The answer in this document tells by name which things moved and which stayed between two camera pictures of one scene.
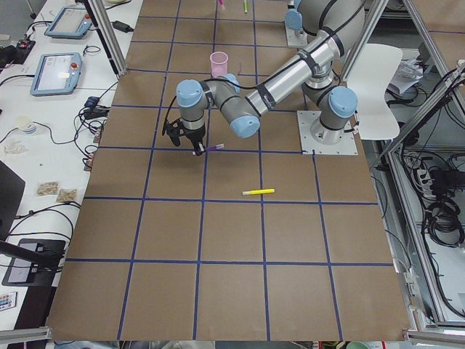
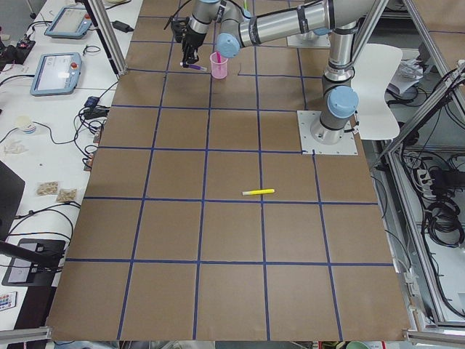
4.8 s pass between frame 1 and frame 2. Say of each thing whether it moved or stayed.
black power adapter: stayed
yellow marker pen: stayed
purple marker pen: moved
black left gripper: moved
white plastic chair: stayed
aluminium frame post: stayed
